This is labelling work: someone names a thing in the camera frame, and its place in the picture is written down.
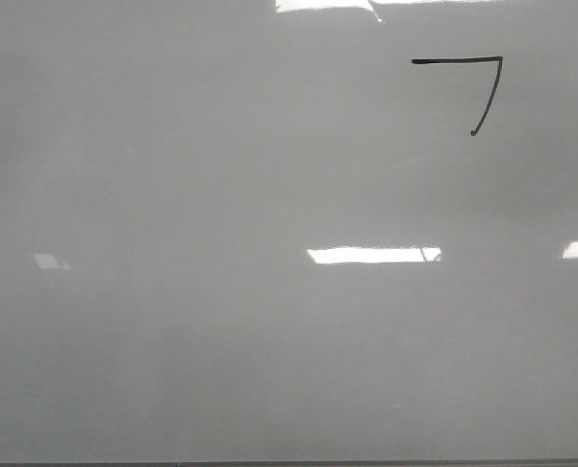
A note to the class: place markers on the white glossy whiteboard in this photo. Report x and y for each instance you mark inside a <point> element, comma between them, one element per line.
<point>288,231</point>

